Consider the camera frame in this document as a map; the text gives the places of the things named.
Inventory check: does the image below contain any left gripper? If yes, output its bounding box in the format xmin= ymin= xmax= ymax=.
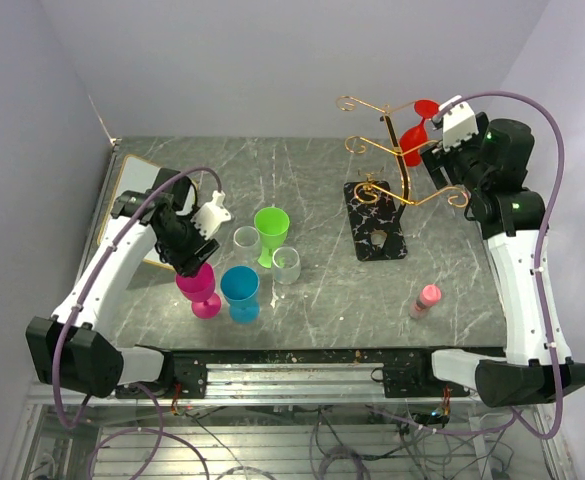
xmin=159 ymin=210 xmax=221 ymax=278

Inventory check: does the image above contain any magenta wine glass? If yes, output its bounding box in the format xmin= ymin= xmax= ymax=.
xmin=175 ymin=263 xmax=221 ymax=319

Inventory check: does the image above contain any red wine glass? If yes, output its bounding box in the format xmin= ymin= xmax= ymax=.
xmin=399 ymin=99 xmax=439 ymax=167

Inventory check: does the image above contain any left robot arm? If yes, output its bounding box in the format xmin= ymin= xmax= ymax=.
xmin=25 ymin=170 xmax=231 ymax=398

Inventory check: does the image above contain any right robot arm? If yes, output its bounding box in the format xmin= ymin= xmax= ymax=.
xmin=412 ymin=112 xmax=585 ymax=407

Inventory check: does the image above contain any blue wine glass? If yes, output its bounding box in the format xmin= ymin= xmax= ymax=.
xmin=220 ymin=265 xmax=260 ymax=324

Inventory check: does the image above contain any green wine glass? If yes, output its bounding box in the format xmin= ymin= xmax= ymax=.
xmin=254 ymin=206 xmax=290 ymax=269

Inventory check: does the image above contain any gold wine glass rack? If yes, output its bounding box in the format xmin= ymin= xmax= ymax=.
xmin=335 ymin=95 xmax=470 ymax=209

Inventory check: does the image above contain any black marbled rack base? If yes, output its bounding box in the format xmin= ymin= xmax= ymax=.
xmin=343 ymin=182 xmax=408 ymax=262

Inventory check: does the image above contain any clear glass rear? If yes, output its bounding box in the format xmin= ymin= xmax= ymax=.
xmin=233 ymin=226 xmax=262 ymax=265

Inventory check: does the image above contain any clear glass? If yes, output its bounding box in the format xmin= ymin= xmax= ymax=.
xmin=272 ymin=246 xmax=301 ymax=285
xmin=233 ymin=226 xmax=262 ymax=265

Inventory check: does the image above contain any clear glass front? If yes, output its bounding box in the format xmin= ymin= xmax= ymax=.
xmin=272 ymin=246 xmax=301 ymax=285

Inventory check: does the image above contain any pink small bottle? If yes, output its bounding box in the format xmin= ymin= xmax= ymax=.
xmin=409 ymin=284 xmax=442 ymax=319

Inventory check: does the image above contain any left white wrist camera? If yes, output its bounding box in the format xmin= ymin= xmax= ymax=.
xmin=191 ymin=190 xmax=232 ymax=240

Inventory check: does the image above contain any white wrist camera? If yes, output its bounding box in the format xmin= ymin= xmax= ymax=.
xmin=431 ymin=95 xmax=479 ymax=152
xmin=191 ymin=190 xmax=232 ymax=240

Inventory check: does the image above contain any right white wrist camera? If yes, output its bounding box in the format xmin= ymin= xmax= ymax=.
xmin=431 ymin=95 xmax=479 ymax=152

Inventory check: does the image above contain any white board gold frame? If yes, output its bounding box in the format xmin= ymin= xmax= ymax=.
xmin=97 ymin=154 xmax=161 ymax=245

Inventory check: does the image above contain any aluminium mounting rail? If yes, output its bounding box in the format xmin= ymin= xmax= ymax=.
xmin=26 ymin=362 xmax=478 ymax=406

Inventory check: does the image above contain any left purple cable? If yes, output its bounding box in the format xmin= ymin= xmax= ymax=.
xmin=51 ymin=166 xmax=223 ymax=480

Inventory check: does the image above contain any cable tangle under table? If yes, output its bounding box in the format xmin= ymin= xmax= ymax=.
xmin=171 ymin=399 xmax=518 ymax=480

